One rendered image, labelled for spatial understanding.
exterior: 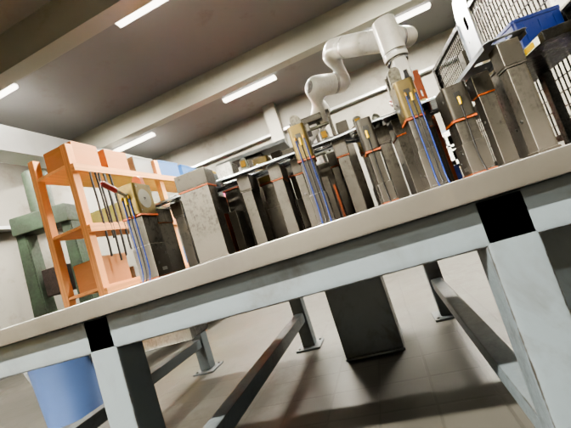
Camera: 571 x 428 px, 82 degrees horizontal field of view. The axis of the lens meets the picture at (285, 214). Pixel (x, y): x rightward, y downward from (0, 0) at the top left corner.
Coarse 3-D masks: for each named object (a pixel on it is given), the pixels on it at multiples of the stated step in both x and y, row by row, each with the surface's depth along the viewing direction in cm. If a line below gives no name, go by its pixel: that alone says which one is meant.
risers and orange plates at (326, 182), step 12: (324, 180) 121; (372, 180) 125; (336, 192) 120; (336, 204) 120; (228, 216) 132; (240, 216) 133; (336, 216) 120; (240, 228) 128; (240, 240) 128; (252, 240) 137
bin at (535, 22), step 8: (552, 8) 109; (528, 16) 109; (536, 16) 109; (544, 16) 109; (552, 16) 109; (560, 16) 109; (512, 24) 110; (520, 24) 110; (528, 24) 109; (536, 24) 109; (544, 24) 109; (552, 24) 109; (504, 32) 115; (528, 32) 109; (536, 32) 109; (504, 40) 116; (528, 40) 109
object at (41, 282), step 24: (48, 192) 580; (24, 216) 559; (72, 216) 574; (24, 240) 561; (72, 240) 562; (24, 264) 557; (72, 264) 558; (48, 288) 553; (72, 288) 560; (48, 312) 556
